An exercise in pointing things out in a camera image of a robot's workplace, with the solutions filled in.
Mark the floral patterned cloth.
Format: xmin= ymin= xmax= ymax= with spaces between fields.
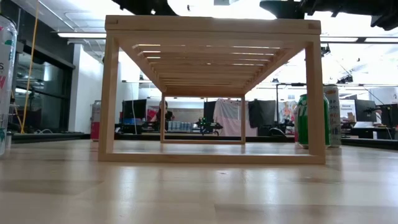
xmin=277 ymin=101 xmax=296 ymax=124

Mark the white sign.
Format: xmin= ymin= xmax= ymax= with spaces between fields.
xmin=340 ymin=99 xmax=357 ymax=123

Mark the black background desk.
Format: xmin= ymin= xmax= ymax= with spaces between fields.
xmin=341 ymin=126 xmax=398 ymax=141

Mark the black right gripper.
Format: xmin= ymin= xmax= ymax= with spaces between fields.
xmin=259 ymin=0 xmax=398 ymax=31

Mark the black aluminium rig frame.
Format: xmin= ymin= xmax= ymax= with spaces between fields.
xmin=11 ymin=132 xmax=398 ymax=151

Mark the ceiling strip lamp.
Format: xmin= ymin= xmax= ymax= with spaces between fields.
xmin=57 ymin=32 xmax=107 ymax=39
xmin=320 ymin=36 xmax=398 ymax=44

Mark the red and silver can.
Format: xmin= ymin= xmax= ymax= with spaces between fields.
xmin=90 ymin=100 xmax=102 ymax=142

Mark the green Sprite can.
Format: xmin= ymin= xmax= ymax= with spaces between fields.
xmin=294 ymin=93 xmax=331 ymax=147

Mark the tall white Celsius can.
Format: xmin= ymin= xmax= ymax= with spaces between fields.
xmin=323 ymin=84 xmax=342 ymax=147

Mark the pale pink cloth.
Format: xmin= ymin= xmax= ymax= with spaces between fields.
xmin=213 ymin=98 xmax=242 ymax=137

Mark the red panel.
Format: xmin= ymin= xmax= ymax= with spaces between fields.
xmin=146 ymin=105 xmax=162 ymax=123

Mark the Celsius Peach Vibe can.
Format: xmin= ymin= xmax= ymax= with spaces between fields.
xmin=0 ymin=14 xmax=18 ymax=157

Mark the black device with green lights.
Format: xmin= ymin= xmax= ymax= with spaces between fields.
xmin=195 ymin=117 xmax=223 ymax=136

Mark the black track spotlight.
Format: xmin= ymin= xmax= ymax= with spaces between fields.
xmin=334 ymin=73 xmax=354 ymax=85

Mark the person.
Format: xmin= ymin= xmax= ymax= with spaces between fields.
xmin=155 ymin=100 xmax=175 ymax=123

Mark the black framed glass partition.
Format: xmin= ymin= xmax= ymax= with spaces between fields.
xmin=9 ymin=0 xmax=75 ymax=134

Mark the row of pale cans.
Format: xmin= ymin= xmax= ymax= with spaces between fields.
xmin=167 ymin=121 xmax=193 ymax=133

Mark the wooden slatted shelf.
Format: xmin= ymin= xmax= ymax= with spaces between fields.
xmin=98 ymin=14 xmax=326 ymax=165

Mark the yellow cable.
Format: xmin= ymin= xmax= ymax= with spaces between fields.
xmin=11 ymin=90 xmax=22 ymax=126
xmin=21 ymin=0 xmax=40 ymax=134

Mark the black cloth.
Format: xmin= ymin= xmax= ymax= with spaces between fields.
xmin=248 ymin=99 xmax=277 ymax=137

